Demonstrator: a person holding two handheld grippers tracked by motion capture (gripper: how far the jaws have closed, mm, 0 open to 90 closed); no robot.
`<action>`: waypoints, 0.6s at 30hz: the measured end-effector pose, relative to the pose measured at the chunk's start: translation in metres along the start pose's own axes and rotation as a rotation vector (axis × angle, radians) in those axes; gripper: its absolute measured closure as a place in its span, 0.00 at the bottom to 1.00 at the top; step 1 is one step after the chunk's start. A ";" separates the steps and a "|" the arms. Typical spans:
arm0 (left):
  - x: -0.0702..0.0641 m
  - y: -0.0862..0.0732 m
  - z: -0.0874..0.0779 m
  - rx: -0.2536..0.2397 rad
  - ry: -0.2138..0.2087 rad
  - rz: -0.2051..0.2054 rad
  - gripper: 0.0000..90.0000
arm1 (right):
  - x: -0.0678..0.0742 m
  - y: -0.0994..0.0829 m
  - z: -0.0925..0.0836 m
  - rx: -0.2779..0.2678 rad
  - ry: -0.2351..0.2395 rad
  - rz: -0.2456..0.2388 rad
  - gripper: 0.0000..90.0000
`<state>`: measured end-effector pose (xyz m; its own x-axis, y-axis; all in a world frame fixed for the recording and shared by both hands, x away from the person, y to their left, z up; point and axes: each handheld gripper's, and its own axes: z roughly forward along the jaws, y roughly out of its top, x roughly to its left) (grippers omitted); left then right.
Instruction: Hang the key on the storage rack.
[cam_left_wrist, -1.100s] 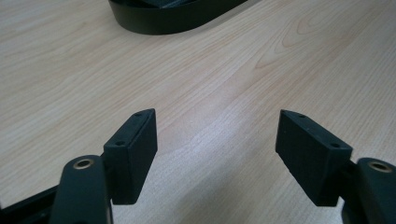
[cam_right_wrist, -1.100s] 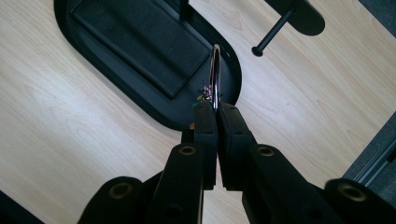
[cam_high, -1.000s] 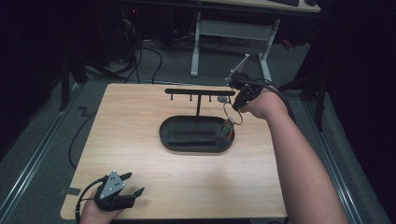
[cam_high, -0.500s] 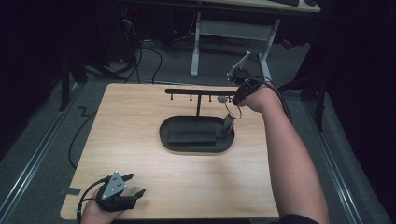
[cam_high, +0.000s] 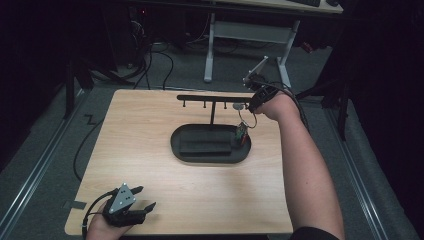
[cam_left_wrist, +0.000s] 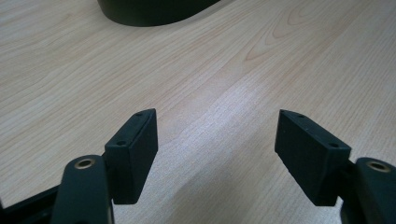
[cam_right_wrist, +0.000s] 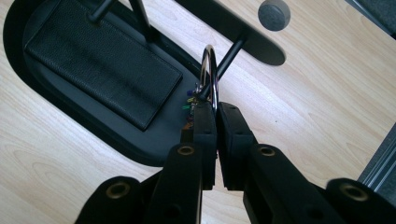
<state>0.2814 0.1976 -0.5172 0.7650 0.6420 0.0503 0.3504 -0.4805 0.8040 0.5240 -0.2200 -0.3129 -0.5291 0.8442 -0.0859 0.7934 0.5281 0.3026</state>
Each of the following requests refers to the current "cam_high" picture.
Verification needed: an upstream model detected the left hand-held gripper cable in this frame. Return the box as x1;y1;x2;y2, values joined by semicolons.
81;189;118;240

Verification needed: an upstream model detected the hand-held gripper cable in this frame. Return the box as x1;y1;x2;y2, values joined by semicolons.
81;189;118;240
259;79;310;132

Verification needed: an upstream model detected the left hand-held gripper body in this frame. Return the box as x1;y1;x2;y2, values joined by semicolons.
100;182;148;228

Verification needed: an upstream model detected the black key holder with tray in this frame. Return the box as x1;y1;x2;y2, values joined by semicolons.
169;94;253;165

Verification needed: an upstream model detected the person's right hand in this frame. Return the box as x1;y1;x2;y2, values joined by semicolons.
257;91;301;122

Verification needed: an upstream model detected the key ring with coloured tags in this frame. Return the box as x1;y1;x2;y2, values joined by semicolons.
234;105;258;148

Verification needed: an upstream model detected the aluminium floor rail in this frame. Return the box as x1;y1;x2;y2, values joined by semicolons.
0;89;88;236
325;106;389;240

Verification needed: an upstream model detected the person's left hand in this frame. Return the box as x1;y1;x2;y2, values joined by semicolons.
85;199;134;240

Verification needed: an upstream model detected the grey tape strip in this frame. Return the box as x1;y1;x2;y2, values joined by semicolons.
62;199;88;211

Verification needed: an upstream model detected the white-legged wooden desk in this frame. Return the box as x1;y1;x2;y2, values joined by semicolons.
203;0;344;91

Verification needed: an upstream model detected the black sleeve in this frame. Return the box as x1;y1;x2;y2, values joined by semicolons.
289;226;339;240

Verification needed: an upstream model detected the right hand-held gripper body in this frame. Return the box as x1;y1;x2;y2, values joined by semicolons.
243;55;279;108

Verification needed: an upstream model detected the black wallet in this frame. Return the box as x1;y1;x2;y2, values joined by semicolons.
179;130;234;157

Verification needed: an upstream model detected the black metal stand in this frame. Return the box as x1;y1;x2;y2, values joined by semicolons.
63;56;96;120
291;74;352;142

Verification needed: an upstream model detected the black floor cable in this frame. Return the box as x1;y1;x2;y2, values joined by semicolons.
73;118;105;183

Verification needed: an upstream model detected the bundle of black cables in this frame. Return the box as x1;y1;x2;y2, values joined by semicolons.
128;13;175;91

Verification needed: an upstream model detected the black keyboard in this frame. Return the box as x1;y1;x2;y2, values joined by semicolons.
289;0;322;8

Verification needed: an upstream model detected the right hand-held gripper cable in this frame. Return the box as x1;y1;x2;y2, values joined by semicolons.
259;79;310;132

